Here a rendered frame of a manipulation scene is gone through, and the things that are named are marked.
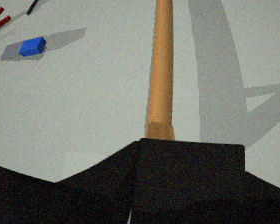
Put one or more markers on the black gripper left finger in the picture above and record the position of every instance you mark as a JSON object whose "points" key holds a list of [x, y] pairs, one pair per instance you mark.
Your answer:
{"points": [[101, 194]]}

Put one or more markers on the dark grey bent rod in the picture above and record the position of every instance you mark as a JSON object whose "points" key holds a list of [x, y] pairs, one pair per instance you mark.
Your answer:
{"points": [[32, 7]]}

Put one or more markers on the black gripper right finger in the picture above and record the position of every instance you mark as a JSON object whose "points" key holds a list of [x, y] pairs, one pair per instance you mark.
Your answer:
{"points": [[261, 201]]}

